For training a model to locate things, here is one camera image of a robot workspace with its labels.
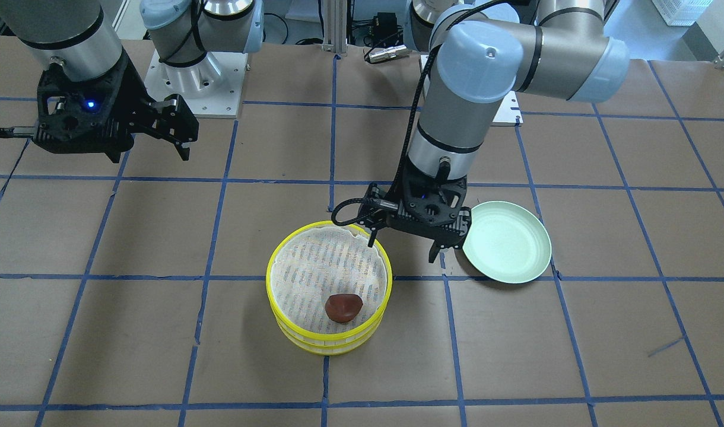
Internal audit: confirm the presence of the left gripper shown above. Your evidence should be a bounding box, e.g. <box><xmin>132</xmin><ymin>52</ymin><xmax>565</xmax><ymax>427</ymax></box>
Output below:
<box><xmin>368</xmin><ymin>163</ymin><xmax>472</xmax><ymax>264</ymax></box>

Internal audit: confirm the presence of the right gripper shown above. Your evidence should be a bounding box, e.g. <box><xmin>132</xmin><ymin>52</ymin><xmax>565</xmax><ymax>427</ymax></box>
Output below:
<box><xmin>32</xmin><ymin>56</ymin><xmax>199</xmax><ymax>163</ymax></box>

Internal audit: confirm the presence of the red-brown bun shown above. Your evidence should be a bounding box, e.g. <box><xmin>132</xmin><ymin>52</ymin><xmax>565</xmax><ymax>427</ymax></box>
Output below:
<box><xmin>324</xmin><ymin>294</ymin><xmax>364</xmax><ymax>324</ymax></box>

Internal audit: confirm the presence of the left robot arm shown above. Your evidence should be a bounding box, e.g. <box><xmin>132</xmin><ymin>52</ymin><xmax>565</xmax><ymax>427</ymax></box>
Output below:
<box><xmin>355</xmin><ymin>1</ymin><xmax>630</xmax><ymax>260</ymax></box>

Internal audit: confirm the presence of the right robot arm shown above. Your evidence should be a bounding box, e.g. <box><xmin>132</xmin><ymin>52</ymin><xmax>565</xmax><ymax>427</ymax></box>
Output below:
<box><xmin>0</xmin><ymin>1</ymin><xmax>264</xmax><ymax>163</ymax></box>

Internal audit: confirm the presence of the white cloth steamer liner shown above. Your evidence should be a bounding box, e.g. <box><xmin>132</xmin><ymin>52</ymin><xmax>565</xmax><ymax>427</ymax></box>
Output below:
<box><xmin>270</xmin><ymin>224</ymin><xmax>389</xmax><ymax>334</ymax></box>

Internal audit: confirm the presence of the green plate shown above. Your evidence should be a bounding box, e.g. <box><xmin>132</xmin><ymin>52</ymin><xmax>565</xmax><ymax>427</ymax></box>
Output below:
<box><xmin>462</xmin><ymin>200</ymin><xmax>552</xmax><ymax>284</ymax></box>

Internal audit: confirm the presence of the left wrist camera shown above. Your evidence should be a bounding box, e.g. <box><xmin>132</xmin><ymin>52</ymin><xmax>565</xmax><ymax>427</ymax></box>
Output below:
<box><xmin>358</xmin><ymin>182</ymin><xmax>400</xmax><ymax>230</ymax></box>

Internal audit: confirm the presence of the silver cable connector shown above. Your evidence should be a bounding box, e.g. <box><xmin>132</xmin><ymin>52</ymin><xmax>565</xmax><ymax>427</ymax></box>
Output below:
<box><xmin>364</xmin><ymin>45</ymin><xmax>412</xmax><ymax>65</ymax></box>

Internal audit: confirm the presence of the aluminium frame post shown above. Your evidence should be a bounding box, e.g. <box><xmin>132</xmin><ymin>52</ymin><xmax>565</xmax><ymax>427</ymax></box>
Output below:
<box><xmin>319</xmin><ymin>1</ymin><xmax>350</xmax><ymax>57</ymax></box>

